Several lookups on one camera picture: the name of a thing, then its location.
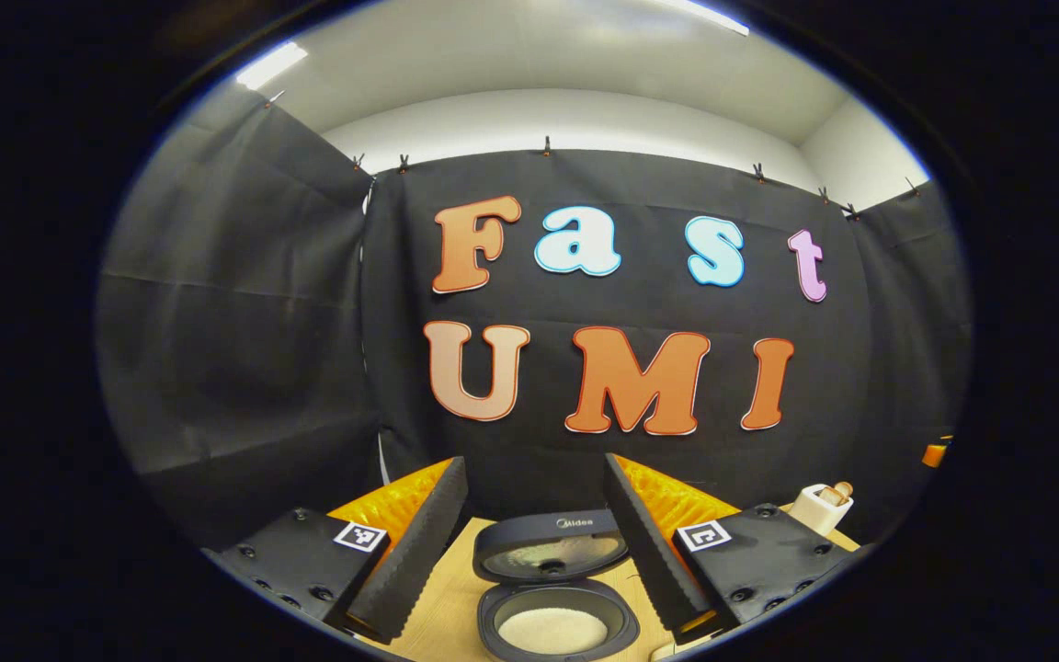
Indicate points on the ceiling light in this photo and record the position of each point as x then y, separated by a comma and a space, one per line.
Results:
270, 64

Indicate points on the white toaster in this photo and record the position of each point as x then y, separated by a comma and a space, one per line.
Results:
814, 517

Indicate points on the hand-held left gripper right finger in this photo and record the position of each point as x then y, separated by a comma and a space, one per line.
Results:
654, 561

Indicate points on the toast slice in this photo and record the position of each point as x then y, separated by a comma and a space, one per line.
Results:
837, 493

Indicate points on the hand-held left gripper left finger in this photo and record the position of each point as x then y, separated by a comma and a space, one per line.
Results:
415, 561

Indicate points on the dark grey rice cooker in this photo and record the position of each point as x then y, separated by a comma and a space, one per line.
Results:
548, 552

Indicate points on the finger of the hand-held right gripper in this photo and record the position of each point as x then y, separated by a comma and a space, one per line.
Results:
936, 452

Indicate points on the white rice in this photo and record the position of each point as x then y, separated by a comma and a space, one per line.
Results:
552, 633

